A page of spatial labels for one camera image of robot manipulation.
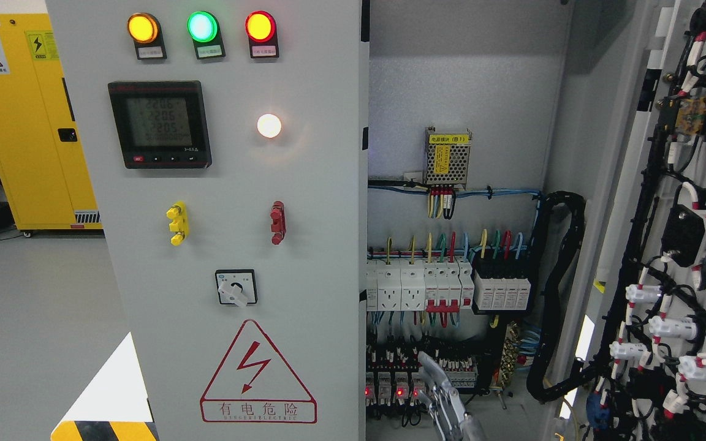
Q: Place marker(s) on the silver robotic hand fingers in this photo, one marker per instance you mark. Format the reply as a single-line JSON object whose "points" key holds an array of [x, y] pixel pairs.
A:
{"points": [[451, 419]]}

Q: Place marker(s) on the grey cabinet door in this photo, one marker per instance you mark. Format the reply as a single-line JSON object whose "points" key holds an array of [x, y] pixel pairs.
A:
{"points": [[631, 363], [308, 286]]}

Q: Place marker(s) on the relay row with red leds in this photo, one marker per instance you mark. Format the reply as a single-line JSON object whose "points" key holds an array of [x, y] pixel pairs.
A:
{"points": [[392, 365]]}

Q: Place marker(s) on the white socket breaker row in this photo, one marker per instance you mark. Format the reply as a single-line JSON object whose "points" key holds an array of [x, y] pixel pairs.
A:
{"points": [[420, 286]]}

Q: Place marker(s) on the black white surge protector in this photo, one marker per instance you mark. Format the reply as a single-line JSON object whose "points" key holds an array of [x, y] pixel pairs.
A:
{"points": [[502, 286]]}

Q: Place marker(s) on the red electric hazard sticker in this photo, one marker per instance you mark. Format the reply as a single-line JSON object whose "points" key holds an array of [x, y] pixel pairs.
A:
{"points": [[254, 383]]}

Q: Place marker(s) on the metal mesh power supply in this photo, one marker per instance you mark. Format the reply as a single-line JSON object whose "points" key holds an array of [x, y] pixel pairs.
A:
{"points": [[446, 154]]}

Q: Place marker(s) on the white indicator light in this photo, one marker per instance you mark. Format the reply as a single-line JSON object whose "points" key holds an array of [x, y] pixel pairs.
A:
{"points": [[269, 125]]}

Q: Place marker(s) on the black digital power meter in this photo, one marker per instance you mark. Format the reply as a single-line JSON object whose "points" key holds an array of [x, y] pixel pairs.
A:
{"points": [[161, 124]]}

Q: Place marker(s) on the red indicator light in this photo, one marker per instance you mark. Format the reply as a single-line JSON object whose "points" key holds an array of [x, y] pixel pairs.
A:
{"points": [[262, 35]]}

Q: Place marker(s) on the green indicator light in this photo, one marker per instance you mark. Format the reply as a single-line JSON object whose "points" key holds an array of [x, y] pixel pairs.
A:
{"points": [[203, 29]]}

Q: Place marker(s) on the amber indicator light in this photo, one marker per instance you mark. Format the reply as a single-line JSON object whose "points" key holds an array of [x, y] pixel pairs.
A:
{"points": [[146, 32]]}

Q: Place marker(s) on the yellow safety cabinet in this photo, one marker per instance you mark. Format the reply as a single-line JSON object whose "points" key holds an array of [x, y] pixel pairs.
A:
{"points": [[42, 166]]}

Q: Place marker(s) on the white rotary selector switch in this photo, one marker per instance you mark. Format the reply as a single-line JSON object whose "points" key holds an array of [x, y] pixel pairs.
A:
{"points": [[236, 287]]}

